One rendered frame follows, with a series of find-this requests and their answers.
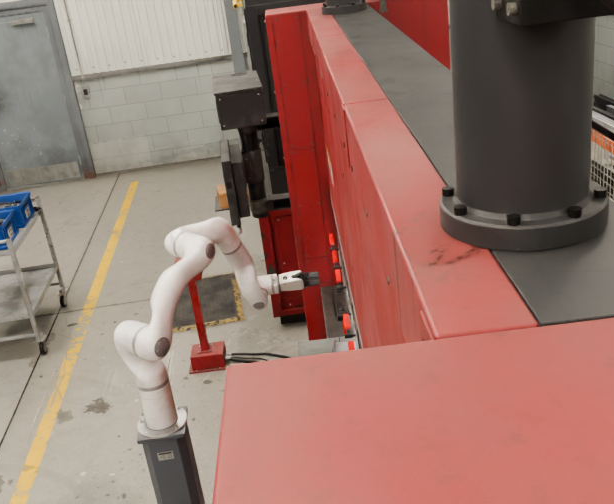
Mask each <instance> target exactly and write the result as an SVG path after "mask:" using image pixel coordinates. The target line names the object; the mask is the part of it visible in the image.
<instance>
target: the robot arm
mask: <svg viewBox="0 0 614 504"><path fill-rule="evenodd" d="M214 244H217V246H218V247H219V249H220V250H221V252H222V253H223V255H224V256H225V257H226V259H227V260H228V262H229V263H230V265H231V266H232V267H233V269H234V272H235V276H236V280H237V283H238V286H239V288H240V290H241V294H242V296H243V298H245V299H246V300H247V302H248V303H249V304H250V305H251V306H252V307H253V308H254V309H257V310H261V309H264V308H265V307H266V305H267V302H268V295H271V294H279V291H280V292H281V291H294V290H301V289H305V288H307V287H311V286H317V285H320V279H319V272H312V273H305V272H304V273H303V272H302V271H300V270H299V271H293V272H287V273H283V274H280V275H278V276H277V274H271V275H263V276H256V272H255V268H254V263H253V260H252V257H251V256H250V254H249V252H248V251H247V249H246V248H245V246H244V244H243V243H242V241H241V240H240V238H239V237H238V235H237V233H236V232H235V230H234V229H233V227H232V226H231V224H230V223H229V222H228V221H227V220H226V219H224V218H222V217H214V218H211V219H208V220H206V221H204V222H200V223H196V224H190V225H186V226H182V227H179V228H177V229H175V230H173V231H171V232H170V233H169V234H168V235H167V236H166V238H165V241H164V246H165V249H166V250H167V252H168V253H169V254H171V255H173V256H176V257H179V258H182V259H181V260H180V261H178V262H177V263H176V264H174V265H173V266H171V267H169V268H168V269H166V270H165V271H164V272H163V273H162V274H161V276H160V277H159V279H158V281H157V283H156V285H155V287H154V290H153V292H152V295H151V299H150V306H151V309H152V319H151V322H150V324H149V325H148V324H145V323H142V322H139V321H135V320H126V321H123V322H122V323H120V324H119V325H118V326H117V327H116V329H115V332H114V344H115V347H116V350H117V352H118V353H119V355H120V357H121V358H122V360H123V361H124V363H125V364H126V365H127V367H128V368H129V369H130V370H131V372H132V373H133V375H134V378H135V382H136V386H137V390H138V394H139V398H140V402H141V406H142V410H143V414H144V415H143V416H140V420H139V421H138V424H137V429H138V432H139V434H140V435H142V436H143V437H146V438H151V439H158V438H164V437H168V436H170V435H173V434H175V433H176V432H178V431H179V430H181V429H182V428H183V427H184V426H185V424H186V422H187V413H186V412H185V410H184V409H182V408H180V407H177V406H175V402H174V398H173V394H172V389H171V385H170V381H169V376H168V372H167V369H166V366H165V365H164V363H163V362H162V361H161V359H162V358H164V357H165V356H166V355H167V353H168V352H169V350H170V347H171V344H172V335H173V317H174V312H175V308H176V305H177V303H178V300H179V298H180V296H181V294H182V292H183V290H184V288H185V287H186V285H187V284H188V282H189V281H190V280H191V279H192V278H193V277H195V276H196V275H197V274H199V273H200V272H202V271H203V270H204V269H206V268H207V267H208V266H209V265H210V263H211V262H212V260H213V259H214V256H215V245H214ZM304 277H305V278H304ZM308 279H310V280H308ZM305 282H306V283H305Z"/></svg>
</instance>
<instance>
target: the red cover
mask: <svg viewBox="0 0 614 504"><path fill-rule="evenodd" d="M306 18H307V27H308V36H309V41H310V43H311V46H312V49H313V52H314V55H315V59H316V62H317V65H318V68H319V71H320V76H321V78H322V81H323V84H324V87H325V90H326V93H327V97H328V100H329V103H330V106H331V109H332V112H333V115H334V119H335V122H336V125H337V128H338V131H339V134H340V138H341V141H342V144H343V147H344V150H345V153H346V159H347V163H348V166H349V168H350V169H351V172H352V175H353V178H354V181H355V185H356V188H357V191H358V194H359V197H360V200H361V203H362V207H363V210H364V213H365V216H366V219H367V222H368V225H369V229H370V232H371V235H372V238H373V241H374V244H375V248H376V251H377V254H378V257H379V260H380V263H381V266H382V270H383V273H384V276H385V279H386V282H387V285H388V288H389V292H390V295H391V298H392V301H393V304H394V307H395V311H396V314H397V317H398V320H399V323H400V326H401V329H402V333H403V336H404V339H405V342H406V343H413V342H421V341H429V340H438V339H446V338H454V337H462V336H470V335H478V334H486V333H494V332H502V331H510V330H518V329H526V328H534V327H539V324H538V322H537V321H536V319H535V318H534V316H533V315H532V313H531V312H530V310H529V309H528V307H527V306H526V304H525V303H524V301H523V300H522V298H521V297H520V295H519V294H518V292H517V291H516V289H515V288H514V286H513V285H512V283H511V282H510V280H509V279H508V277H507V276H506V274H505V273H504V271H503V270H502V268H501V267H500V265H499V264H498V262H497V261H496V259H495V258H494V256H493V255H492V253H491V252H490V250H489V249H488V248H482V247H478V246H474V245H470V244H467V243H464V242H461V241H459V240H457V239H455V238H453V237H451V236H450V235H448V234H447V233H446V232H445V231H444V230H443V228H442V226H441V224H440V206H439V201H440V198H441V196H442V187H444V186H446V185H445V183H444V182H443V180H442V179H441V177H440V176H439V174H438V173H437V171H436V170H435V168H434V167H433V165H432V164H431V162H430V161H429V159H428V158H427V156H426V155H425V153H424V152H423V150H422V149H421V147H420V146H419V144H418V143H417V141H416V140H415V138H414V137H413V135H412V134H411V132H410V131H409V129H408V128H407V126H406V125H405V123H404V122H403V120H402V119H401V117H400V116H399V114H398V113H397V111H396V110H395V108H394V107H393V105H392V104H391V102H390V101H389V100H388V98H387V96H386V95H385V93H384V92H383V90H382V89H381V87H380V86H379V84H378V83H377V81H376V80H375V78H374V77H373V76H372V74H371V73H370V71H369V70H368V68H367V67H366V65H365V64H364V62H363V61H362V59H361V58H360V56H359V55H358V53H357V52H356V50H355V49H354V47H353V46H352V44H351V43H350V41H349V40H348V38H347V37H346V35H345V34H344V32H343V31H342V29H341V28H340V26H339V25H338V23H337V22H336V20H335V19H334V17H333V16H332V15H324V14H322V9H321V8H318V9H311V10H306Z"/></svg>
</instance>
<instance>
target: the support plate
mask: <svg viewBox="0 0 614 504"><path fill-rule="evenodd" d="M348 341H354V342H356V341H355V338H354V337H353V338H348V339H345V336H343V337H340V342H348ZM333 344H334V338H327V339H319V340H311V341H303V342H298V357H300V356H308V355H316V354H324V353H333Z"/></svg>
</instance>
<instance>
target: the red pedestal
mask: <svg viewBox="0 0 614 504"><path fill-rule="evenodd" d="M202 274H203V271H202V272H200V273H199V274H197V275H196V276H195V277H193V278H192V279H191V280H190V281H189V282H188V288H189V292H190V297H191V302H192V307H193V312H194V317H195V322H196V327H197V332H198V336H199V341H200V344H194V345H192V350H191V355H190V360H191V363H190V369H189V374H195V373H204V372H212V371H220V370H225V369H226V360H225V354H226V347H225V342H224V341H218V342H210V343H208V338H207V333H206V328H205V323H204V318H203V313H202V308H201V303H200V298H199V293H198V288H197V283H196V281H199V280H201V279H202Z"/></svg>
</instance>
